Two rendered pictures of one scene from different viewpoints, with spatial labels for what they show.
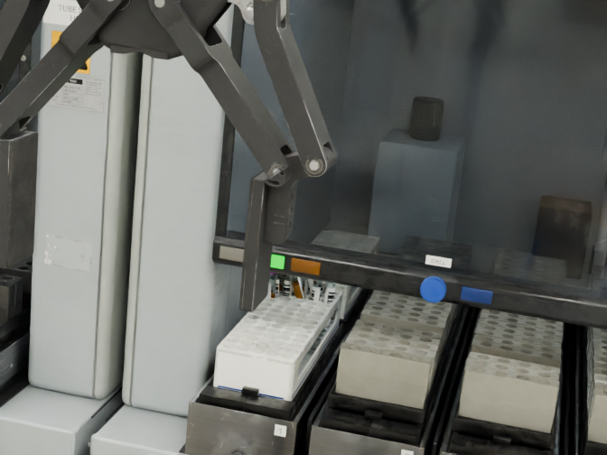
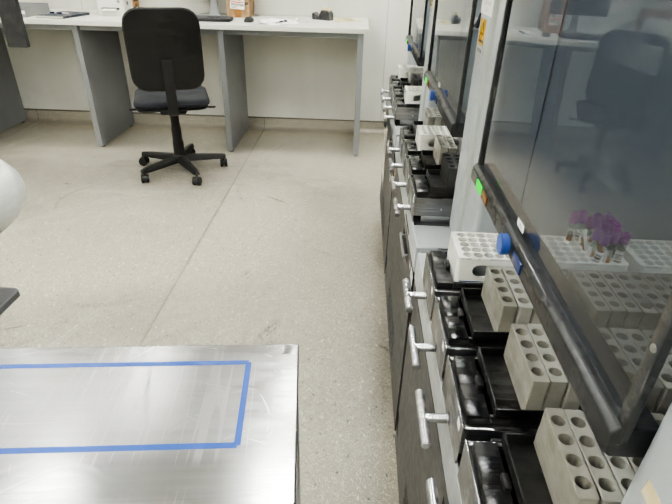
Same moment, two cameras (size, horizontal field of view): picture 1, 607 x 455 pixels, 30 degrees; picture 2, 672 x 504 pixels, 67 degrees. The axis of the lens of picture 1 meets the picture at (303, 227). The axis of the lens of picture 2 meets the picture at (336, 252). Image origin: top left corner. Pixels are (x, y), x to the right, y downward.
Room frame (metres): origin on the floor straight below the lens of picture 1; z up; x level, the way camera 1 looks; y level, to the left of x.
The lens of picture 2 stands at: (0.92, -0.72, 1.32)
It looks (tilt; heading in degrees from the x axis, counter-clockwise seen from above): 30 degrees down; 80
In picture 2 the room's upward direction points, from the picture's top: 1 degrees clockwise
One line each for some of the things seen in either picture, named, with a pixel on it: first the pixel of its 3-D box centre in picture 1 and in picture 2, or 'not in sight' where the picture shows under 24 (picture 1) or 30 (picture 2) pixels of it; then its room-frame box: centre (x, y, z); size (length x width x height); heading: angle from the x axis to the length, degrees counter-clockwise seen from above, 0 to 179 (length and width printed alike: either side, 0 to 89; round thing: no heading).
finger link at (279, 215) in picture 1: (298, 195); not in sight; (0.56, 0.00, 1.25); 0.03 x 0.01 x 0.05; 78
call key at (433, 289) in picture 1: (433, 289); (503, 243); (1.26, -0.16, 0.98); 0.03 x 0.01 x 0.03; 78
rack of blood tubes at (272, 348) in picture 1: (282, 338); (531, 261); (1.42, 0.01, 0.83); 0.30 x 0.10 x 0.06; 168
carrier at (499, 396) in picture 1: (508, 398); (524, 367); (1.26, -0.27, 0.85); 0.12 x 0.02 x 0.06; 77
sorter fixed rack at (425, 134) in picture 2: not in sight; (465, 141); (1.57, 0.70, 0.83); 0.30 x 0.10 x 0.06; 168
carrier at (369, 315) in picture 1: (400, 338); not in sight; (1.43, -0.15, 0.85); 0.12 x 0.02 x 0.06; 79
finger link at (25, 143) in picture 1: (17, 199); (12, 21); (0.59, 0.16, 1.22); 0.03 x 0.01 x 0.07; 168
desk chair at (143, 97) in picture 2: not in sight; (173, 93); (0.44, 2.72, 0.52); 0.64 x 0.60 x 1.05; 98
